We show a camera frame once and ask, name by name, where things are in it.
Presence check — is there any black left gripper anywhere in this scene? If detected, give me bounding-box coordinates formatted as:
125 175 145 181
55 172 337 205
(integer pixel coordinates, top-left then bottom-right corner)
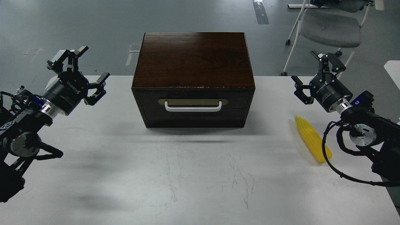
41 46 110 116

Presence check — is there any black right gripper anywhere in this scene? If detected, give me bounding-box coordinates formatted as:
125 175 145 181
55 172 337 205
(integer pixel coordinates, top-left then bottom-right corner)
291 50 353 112

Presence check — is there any yellow corn cob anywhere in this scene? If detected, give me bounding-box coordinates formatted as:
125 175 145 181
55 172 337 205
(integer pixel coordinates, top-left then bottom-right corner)
294 115 326 163

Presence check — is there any wooden drawer with white handle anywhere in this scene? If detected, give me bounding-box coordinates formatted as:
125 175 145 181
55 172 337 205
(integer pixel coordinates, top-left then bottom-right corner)
134 91 254 128

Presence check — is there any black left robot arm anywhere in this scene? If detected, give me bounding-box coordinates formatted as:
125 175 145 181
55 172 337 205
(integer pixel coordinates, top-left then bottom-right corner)
0 46 110 203

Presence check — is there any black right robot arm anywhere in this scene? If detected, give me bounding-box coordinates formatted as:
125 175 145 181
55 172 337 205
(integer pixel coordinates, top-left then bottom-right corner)
291 51 400 187

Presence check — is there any dark wooden drawer cabinet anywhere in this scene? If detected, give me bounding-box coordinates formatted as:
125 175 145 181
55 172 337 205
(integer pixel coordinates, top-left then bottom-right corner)
131 32 256 129

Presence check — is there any grey white office chair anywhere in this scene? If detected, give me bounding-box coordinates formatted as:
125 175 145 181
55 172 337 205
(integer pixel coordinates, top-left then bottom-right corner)
281 0 384 76

